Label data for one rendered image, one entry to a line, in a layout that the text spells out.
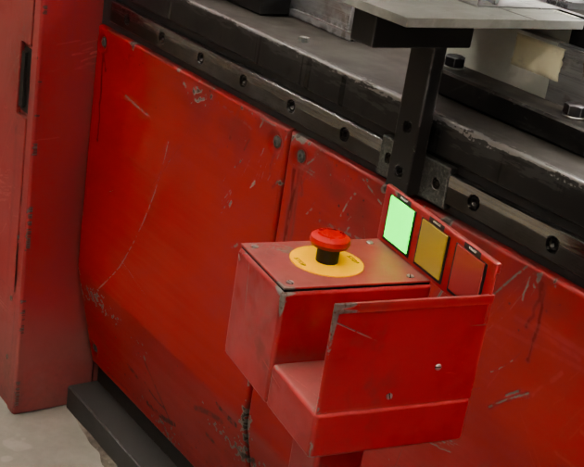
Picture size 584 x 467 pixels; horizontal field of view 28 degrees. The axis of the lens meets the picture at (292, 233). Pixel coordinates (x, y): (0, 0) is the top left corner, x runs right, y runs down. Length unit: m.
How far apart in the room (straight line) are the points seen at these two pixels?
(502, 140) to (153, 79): 0.77
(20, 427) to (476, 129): 1.25
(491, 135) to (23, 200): 1.07
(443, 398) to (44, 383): 1.35
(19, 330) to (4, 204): 0.24
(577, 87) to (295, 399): 0.53
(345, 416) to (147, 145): 0.98
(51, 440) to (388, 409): 1.28
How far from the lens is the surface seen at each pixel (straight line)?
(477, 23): 1.25
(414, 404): 1.05
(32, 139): 2.08
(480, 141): 1.29
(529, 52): 1.40
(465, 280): 1.06
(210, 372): 1.82
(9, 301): 2.26
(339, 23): 1.68
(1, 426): 2.28
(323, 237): 1.09
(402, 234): 1.15
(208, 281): 1.79
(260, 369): 1.10
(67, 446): 2.23
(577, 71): 1.36
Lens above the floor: 1.20
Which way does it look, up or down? 21 degrees down
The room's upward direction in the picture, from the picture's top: 9 degrees clockwise
